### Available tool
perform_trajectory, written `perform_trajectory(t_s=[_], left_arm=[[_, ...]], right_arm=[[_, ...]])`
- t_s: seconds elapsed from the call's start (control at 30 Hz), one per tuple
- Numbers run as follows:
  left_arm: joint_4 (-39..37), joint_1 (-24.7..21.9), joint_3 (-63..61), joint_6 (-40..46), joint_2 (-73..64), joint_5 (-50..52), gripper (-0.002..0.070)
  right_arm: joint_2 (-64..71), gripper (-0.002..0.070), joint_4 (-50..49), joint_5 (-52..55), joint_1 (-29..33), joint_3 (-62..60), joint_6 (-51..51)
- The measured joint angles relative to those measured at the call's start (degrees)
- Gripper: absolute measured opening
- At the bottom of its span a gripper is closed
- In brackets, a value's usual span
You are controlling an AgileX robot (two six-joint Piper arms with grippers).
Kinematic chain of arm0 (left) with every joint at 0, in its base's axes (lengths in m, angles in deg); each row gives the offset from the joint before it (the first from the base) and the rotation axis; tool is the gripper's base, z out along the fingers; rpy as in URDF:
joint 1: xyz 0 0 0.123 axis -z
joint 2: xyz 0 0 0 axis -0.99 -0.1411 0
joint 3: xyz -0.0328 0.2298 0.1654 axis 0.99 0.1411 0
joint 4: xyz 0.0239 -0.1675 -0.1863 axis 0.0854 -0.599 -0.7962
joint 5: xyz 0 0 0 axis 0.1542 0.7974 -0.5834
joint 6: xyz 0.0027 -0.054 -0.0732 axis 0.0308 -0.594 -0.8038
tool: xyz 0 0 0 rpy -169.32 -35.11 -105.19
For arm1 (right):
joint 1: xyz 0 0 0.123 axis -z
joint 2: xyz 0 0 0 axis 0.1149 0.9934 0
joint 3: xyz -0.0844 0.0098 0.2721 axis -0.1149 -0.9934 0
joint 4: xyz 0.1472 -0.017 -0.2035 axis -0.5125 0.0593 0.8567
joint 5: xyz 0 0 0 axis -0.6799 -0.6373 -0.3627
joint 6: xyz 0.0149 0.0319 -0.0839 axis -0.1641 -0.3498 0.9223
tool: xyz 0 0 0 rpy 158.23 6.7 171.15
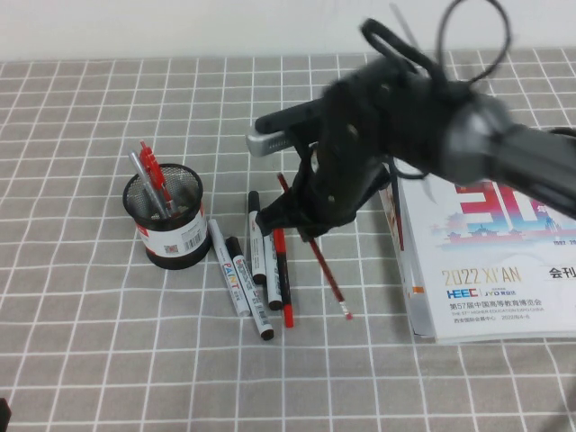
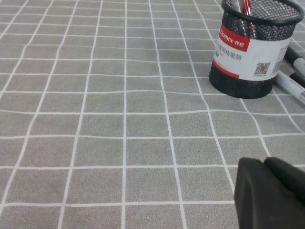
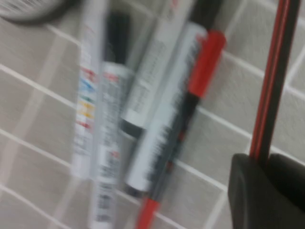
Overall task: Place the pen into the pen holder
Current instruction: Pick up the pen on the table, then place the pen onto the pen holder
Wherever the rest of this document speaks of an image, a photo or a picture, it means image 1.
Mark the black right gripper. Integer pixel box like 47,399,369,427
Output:
255,66,407,245

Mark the dark red pencil with eraser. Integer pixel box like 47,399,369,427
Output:
275,172,355,320

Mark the red and black pen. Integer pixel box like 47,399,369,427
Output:
271,228,295,329

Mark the black mesh pen holder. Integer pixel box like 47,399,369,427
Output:
121,163,212,271

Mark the red ballpoint pen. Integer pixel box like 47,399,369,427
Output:
138,140,176,213

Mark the silver ballpoint pen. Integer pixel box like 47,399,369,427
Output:
128,149,171,221

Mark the white marker with black cap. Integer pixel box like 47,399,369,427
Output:
262,228,284,312
247,190,268,286
224,236,276,341

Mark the white paint marker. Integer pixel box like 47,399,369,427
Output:
206,218,252,318

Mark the booklet with dark spine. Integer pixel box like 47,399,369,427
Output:
379,184,407,254

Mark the white booklet with orange tab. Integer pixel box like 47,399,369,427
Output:
397,249,437,339

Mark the grey checked tablecloth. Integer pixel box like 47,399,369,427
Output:
0,47,576,432

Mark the white HEEC booklet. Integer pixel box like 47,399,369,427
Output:
395,177,576,346

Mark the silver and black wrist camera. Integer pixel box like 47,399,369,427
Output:
245,99,328,158

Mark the black cable bundle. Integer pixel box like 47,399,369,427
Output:
359,17,447,83

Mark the grey cable tie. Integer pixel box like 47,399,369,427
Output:
390,3,422,49

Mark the black looped cable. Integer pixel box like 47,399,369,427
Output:
436,0,513,89

